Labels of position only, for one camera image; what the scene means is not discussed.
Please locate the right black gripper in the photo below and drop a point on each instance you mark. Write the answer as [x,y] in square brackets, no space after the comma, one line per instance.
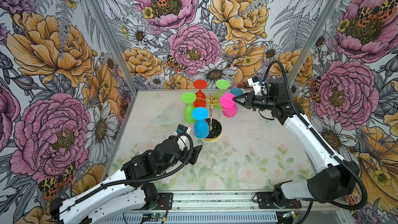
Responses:
[249,101]

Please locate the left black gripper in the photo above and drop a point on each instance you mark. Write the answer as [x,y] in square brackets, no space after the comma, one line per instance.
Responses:
[186,159]

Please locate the blue wine glass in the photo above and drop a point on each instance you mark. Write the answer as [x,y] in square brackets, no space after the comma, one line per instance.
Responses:
[201,127]
[236,92]

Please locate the pink wine glass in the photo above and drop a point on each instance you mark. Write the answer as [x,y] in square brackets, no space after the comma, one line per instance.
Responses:
[228,106]

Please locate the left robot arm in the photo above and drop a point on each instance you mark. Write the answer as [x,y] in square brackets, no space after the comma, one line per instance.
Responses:
[130,188]

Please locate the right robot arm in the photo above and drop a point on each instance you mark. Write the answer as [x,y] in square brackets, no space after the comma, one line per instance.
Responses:
[336,181]

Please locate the back green wine glass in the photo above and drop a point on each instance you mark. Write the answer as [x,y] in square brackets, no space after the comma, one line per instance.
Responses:
[222,85]

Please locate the green wine glass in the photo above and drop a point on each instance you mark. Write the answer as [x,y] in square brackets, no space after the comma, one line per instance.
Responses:
[222,85]
[188,98]

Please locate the red wine glass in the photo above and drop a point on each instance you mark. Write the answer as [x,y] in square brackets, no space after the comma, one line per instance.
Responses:
[200,95]

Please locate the front left green wine glass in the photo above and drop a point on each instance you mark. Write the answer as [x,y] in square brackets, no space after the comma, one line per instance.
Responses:
[188,98]

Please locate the white vent grille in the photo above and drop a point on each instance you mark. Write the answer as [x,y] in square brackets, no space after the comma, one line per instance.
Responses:
[201,218]

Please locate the small green circuit board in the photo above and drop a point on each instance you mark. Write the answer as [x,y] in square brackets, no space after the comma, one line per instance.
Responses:
[153,217]

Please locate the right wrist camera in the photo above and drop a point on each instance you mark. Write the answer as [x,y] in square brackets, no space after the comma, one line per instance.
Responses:
[257,85]

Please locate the gold wire wine glass rack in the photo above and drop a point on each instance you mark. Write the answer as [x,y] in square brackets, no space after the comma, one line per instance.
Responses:
[215,126]

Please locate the aluminium front rail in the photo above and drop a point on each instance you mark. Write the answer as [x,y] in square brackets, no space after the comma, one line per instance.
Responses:
[187,201]

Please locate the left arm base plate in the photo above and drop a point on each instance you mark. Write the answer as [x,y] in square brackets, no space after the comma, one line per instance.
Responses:
[164,202]

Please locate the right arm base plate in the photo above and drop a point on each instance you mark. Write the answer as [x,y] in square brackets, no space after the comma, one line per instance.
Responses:
[268,200]

